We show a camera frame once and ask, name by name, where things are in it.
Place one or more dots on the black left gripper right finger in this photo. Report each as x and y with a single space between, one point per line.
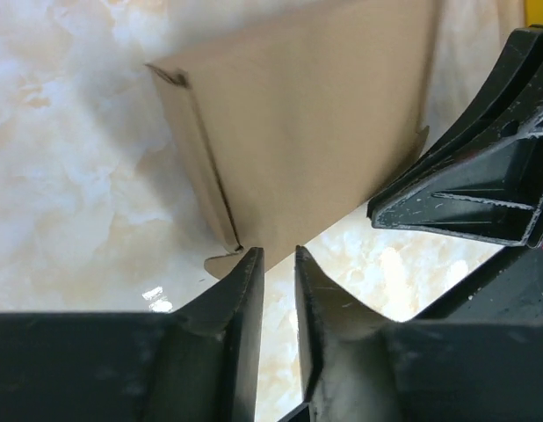
407 373

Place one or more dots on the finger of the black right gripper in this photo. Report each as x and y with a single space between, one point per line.
486 192
515 81

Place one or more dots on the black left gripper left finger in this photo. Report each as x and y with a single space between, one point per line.
198 363

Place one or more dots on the brown cardboard box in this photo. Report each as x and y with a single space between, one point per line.
286 126

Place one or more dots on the yellow plastic tray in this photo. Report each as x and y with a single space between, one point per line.
533 12

